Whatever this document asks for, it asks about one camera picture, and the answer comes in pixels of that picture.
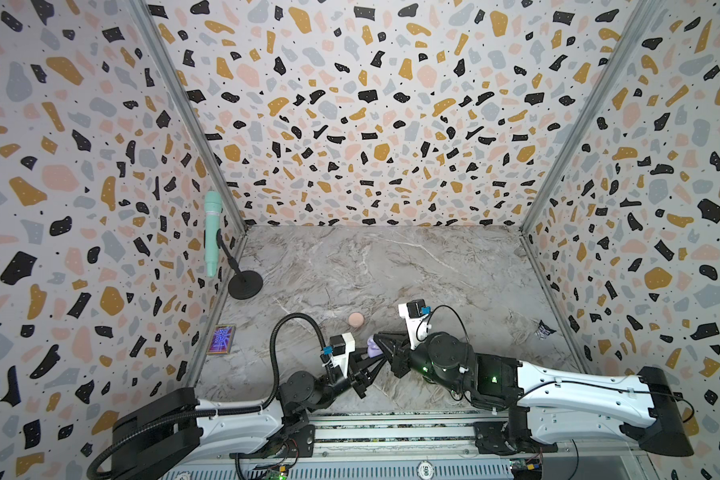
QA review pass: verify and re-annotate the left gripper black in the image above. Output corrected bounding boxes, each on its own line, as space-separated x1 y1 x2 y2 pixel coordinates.
308 345 389 416

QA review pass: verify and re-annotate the purple earbud charging case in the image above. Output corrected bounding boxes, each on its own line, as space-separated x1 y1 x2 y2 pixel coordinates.
367 336 383 358

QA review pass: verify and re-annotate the pink earbud charging case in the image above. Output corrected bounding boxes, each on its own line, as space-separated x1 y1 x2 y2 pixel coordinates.
347 312 365 328

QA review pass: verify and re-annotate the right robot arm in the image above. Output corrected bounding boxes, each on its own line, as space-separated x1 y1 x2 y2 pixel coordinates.
373 332 694 458

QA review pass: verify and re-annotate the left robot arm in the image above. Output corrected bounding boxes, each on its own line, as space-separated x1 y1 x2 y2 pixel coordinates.
87 350 387 479

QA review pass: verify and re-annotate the colourful card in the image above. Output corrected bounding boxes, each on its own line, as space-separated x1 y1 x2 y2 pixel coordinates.
207 325 236 355

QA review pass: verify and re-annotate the black microphone stand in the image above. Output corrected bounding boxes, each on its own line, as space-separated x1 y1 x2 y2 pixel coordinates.
216 230 263 300

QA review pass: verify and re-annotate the small dark wrapper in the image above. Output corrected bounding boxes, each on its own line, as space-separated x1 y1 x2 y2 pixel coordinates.
536 320 557 339

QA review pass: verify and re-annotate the mint green microphone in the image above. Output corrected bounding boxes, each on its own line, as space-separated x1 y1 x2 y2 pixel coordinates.
204 190 223 278

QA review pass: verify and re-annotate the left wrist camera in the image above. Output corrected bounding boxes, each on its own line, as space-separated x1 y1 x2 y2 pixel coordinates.
320 332 356 382

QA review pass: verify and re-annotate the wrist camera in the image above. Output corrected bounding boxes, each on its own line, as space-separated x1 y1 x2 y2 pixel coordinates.
320 332 356 382
398 299 431 350

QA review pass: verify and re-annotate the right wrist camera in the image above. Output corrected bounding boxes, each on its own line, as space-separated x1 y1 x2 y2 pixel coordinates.
398 299 431 350

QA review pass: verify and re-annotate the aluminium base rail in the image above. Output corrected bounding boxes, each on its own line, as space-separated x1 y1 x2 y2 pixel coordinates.
162 411 658 479

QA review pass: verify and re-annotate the black corrugated cable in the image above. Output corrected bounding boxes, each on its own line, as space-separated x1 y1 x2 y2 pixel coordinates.
85 312 328 480

